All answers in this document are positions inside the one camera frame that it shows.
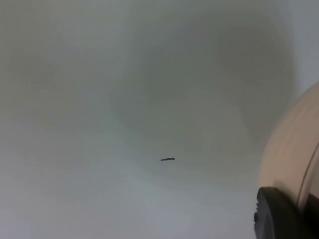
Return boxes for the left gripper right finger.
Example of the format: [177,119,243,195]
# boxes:
[306,191,319,239]

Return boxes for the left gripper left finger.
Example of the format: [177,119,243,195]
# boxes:
[253,186,301,239]

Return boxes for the pale wooden bowl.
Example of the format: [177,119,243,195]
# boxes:
[257,81,319,239]

